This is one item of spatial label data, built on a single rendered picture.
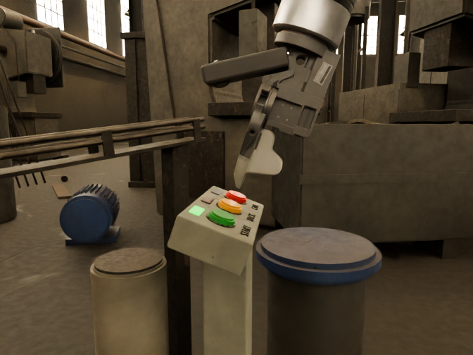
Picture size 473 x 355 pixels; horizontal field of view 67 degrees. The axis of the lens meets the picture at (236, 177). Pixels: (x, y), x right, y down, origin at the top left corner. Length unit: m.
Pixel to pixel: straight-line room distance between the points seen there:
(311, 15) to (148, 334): 0.51
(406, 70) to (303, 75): 3.13
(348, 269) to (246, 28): 1.77
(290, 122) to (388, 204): 1.62
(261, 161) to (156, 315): 0.30
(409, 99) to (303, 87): 3.13
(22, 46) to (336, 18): 8.00
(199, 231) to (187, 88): 2.26
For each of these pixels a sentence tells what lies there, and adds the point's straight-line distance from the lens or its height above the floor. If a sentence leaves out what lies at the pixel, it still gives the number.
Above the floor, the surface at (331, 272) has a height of 0.42.
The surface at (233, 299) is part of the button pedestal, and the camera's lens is 0.59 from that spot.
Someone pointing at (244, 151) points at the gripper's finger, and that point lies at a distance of 0.47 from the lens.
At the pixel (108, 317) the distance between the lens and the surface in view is 0.61.
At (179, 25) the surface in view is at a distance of 2.81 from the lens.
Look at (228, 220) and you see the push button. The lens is 0.51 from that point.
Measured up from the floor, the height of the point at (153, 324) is 0.43.
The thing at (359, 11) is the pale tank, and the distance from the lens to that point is 8.72.
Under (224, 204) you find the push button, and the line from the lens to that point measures 0.58.
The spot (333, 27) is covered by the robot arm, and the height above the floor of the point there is 0.85.
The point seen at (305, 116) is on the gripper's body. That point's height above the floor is 0.75.
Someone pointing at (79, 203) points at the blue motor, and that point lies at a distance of 2.25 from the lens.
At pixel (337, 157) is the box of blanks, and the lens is 1.89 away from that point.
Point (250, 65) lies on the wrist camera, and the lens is 0.48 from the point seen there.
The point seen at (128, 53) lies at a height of 1.53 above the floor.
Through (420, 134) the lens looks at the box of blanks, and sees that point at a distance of 2.09.
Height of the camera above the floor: 0.74
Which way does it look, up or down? 8 degrees down
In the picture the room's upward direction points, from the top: straight up
